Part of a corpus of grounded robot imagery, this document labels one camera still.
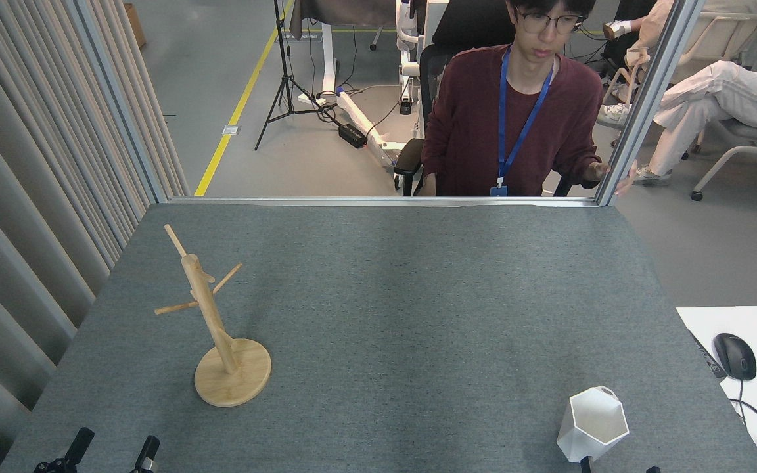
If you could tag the grey chair with white legs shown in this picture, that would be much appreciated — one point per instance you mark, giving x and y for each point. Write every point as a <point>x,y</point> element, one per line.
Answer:
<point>753,133</point>

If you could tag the person's left hand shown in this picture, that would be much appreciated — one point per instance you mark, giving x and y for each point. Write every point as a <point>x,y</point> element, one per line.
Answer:
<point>596,171</point>

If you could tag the black office chair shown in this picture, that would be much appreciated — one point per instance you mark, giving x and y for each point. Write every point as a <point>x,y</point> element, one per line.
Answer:
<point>408,161</point>

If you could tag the black computer mouse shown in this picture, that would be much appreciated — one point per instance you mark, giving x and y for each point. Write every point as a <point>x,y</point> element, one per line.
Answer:
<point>734,356</point>

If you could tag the black tripod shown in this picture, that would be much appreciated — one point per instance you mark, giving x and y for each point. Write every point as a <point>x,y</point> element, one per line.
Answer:
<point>282,66</point>

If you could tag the beige armchair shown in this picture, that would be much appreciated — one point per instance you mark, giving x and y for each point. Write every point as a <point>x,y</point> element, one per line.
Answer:
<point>727,36</point>

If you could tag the silver table edge rail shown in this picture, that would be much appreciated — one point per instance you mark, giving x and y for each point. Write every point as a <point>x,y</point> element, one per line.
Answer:
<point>378,201</point>

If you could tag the silver post beside side table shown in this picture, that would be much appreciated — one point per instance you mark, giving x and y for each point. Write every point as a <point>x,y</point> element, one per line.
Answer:
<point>648,98</point>

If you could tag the silver floor socket plate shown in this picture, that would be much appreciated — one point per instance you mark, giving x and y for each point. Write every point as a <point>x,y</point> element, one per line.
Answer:
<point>230,130</point>

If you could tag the white-legged standing desk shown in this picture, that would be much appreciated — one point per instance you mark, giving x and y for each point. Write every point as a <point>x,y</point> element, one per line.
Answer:
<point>328,59</point>

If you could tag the person at table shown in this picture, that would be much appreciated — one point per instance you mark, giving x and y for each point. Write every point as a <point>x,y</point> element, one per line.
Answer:
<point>470,105</point>

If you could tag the person in tan clothes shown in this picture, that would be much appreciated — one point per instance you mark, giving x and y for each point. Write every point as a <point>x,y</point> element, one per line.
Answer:
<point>648,23</point>

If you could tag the white machine on stand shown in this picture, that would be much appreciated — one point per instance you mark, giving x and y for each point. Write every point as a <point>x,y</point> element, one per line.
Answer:
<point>408,66</point>

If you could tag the black narrow device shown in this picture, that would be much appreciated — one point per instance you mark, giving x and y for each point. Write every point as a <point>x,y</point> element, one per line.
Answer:
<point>708,358</point>

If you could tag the white hexagonal cup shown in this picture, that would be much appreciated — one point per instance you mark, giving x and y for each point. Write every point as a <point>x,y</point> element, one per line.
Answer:
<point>592,420</point>

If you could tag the beige curtain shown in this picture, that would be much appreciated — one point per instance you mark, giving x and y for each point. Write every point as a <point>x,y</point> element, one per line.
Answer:
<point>10,197</point>

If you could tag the brown cardboard box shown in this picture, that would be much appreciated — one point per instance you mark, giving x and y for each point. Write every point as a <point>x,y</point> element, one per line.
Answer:
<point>134,25</point>

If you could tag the person in white clothes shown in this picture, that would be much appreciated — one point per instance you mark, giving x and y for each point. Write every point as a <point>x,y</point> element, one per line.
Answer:
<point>720,92</point>

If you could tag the black power strip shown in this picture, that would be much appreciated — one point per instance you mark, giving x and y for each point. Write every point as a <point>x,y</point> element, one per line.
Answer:
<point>352,135</point>

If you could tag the wooden cup rack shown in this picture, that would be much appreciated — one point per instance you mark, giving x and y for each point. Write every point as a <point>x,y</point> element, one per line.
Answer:
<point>234,378</point>

